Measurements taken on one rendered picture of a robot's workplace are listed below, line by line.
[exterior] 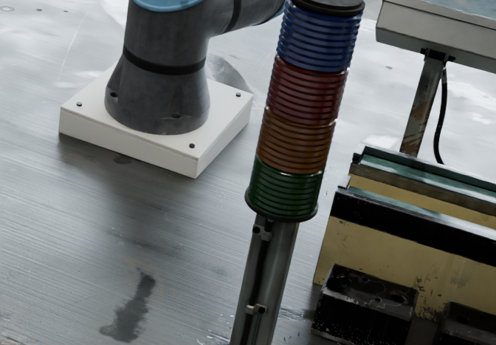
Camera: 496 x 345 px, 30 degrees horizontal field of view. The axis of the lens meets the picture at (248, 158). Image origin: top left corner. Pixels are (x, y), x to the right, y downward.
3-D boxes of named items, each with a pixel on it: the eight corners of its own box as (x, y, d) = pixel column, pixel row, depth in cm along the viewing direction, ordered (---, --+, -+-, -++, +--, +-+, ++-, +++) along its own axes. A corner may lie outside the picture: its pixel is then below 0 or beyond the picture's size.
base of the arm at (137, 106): (85, 112, 128) (91, 49, 122) (131, 70, 140) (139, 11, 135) (184, 147, 125) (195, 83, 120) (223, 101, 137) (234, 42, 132)
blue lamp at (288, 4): (357, 55, 74) (370, 2, 72) (342, 80, 69) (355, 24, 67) (286, 35, 75) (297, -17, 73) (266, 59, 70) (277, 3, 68)
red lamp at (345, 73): (345, 105, 76) (357, 55, 74) (329, 133, 71) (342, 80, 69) (276, 85, 77) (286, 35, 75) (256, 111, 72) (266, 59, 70)
